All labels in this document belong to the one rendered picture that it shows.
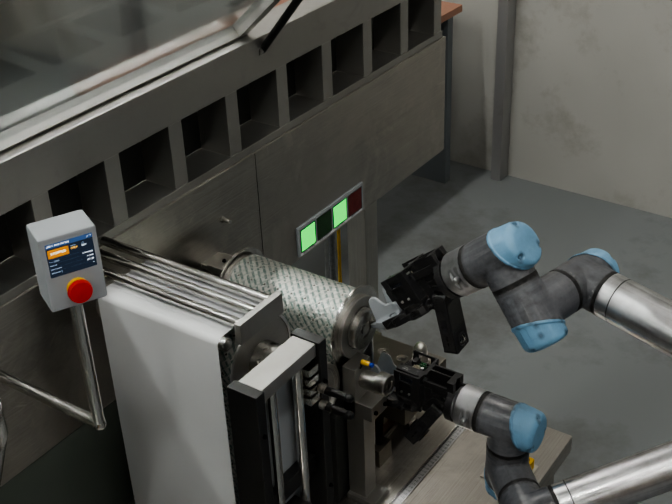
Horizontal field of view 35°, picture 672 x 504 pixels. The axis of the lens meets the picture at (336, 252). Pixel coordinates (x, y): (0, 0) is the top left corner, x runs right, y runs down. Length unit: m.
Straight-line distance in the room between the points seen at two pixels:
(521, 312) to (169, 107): 0.68
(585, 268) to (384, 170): 0.88
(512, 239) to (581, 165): 3.36
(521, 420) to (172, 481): 0.59
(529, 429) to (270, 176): 0.71
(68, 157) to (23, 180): 0.09
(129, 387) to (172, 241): 0.31
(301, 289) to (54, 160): 0.48
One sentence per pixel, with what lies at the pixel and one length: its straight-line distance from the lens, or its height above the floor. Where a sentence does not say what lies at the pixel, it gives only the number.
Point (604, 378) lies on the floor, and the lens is 3.82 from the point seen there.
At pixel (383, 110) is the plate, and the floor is 1.35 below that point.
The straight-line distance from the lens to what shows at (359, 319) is 1.79.
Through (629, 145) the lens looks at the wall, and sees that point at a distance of 4.79.
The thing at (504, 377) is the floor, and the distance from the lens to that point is 3.77.
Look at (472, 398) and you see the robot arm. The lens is 1.84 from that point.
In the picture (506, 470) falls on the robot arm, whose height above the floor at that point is 1.05.
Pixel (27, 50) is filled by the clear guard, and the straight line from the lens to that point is 1.31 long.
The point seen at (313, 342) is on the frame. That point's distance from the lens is 1.47.
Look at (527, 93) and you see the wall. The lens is 4.91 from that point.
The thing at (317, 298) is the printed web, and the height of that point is 1.30.
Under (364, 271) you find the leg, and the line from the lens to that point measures 2.85.
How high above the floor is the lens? 2.30
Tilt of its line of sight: 31 degrees down
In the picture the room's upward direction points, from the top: 2 degrees counter-clockwise
